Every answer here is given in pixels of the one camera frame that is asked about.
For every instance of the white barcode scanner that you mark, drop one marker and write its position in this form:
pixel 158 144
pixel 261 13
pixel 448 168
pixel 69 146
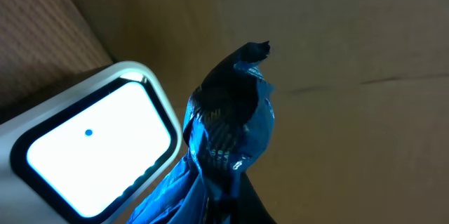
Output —
pixel 88 152

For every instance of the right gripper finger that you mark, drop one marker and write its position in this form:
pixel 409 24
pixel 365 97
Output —
pixel 250 208

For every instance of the blue Oreo cookie pack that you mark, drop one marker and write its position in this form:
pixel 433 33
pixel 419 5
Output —
pixel 228 124

